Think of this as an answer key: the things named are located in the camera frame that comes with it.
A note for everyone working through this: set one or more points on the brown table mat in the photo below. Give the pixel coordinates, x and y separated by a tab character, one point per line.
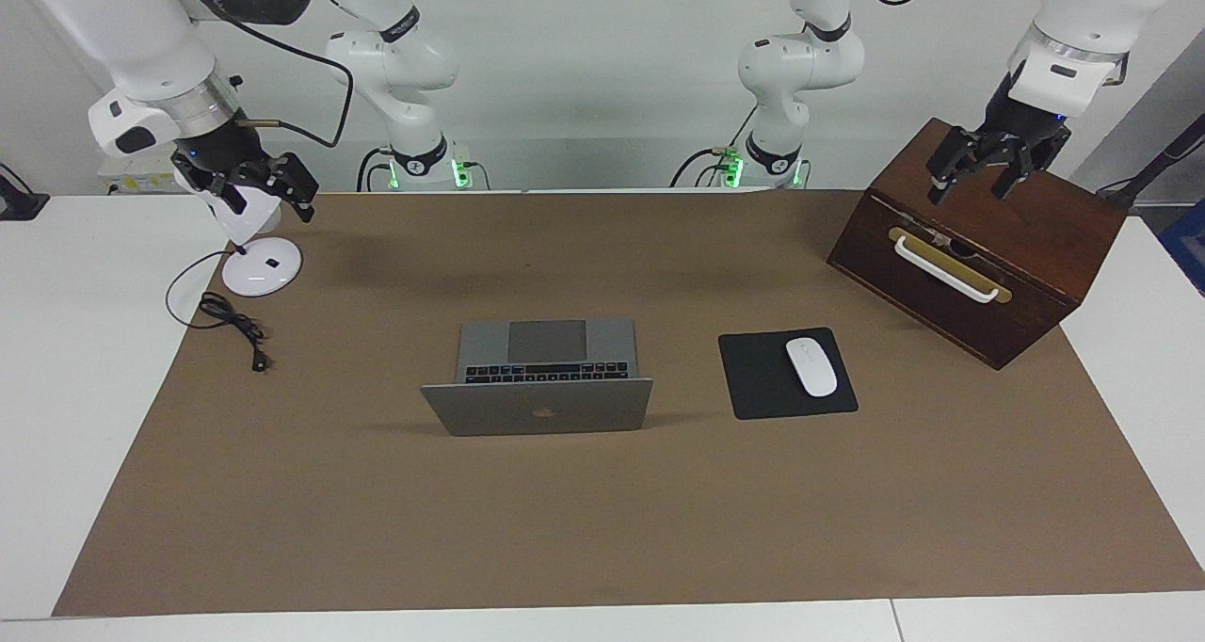
602	520

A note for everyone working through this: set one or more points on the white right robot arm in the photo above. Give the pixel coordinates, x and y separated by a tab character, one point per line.
141	40

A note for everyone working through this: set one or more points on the black clamp stand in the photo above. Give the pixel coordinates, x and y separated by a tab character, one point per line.
14	204

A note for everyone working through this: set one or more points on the black pole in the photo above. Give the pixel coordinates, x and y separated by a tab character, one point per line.
1163	157

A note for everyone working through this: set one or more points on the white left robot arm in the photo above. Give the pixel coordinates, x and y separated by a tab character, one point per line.
800	63

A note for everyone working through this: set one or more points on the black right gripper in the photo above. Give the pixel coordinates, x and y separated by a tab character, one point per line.
226	157

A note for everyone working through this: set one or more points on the white computer mouse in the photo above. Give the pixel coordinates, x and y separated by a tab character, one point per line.
811	367

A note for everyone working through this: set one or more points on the yellow labelled power strip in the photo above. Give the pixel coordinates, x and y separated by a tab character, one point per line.
141	183

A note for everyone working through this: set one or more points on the silver laptop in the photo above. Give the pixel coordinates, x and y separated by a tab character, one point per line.
537	407

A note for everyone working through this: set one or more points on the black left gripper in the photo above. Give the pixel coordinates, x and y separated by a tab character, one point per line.
1026	124

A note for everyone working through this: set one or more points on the dark brown wooden box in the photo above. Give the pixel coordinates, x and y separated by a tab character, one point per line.
1045	237

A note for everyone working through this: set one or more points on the blue crate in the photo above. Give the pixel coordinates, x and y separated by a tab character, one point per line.
1188	242

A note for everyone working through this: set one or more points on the white desk lamp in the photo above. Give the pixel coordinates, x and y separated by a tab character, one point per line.
259	270

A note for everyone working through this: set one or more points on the black mouse pad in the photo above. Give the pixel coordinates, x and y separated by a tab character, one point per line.
753	378

